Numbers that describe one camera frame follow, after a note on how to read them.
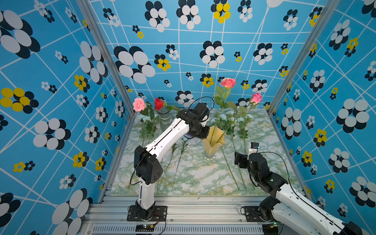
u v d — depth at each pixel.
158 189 0.82
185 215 0.74
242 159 0.72
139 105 0.67
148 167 0.53
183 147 0.97
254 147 0.69
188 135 0.57
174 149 0.96
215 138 0.86
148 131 1.02
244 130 1.05
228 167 0.90
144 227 0.72
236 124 1.11
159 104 0.83
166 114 0.89
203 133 0.71
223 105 0.79
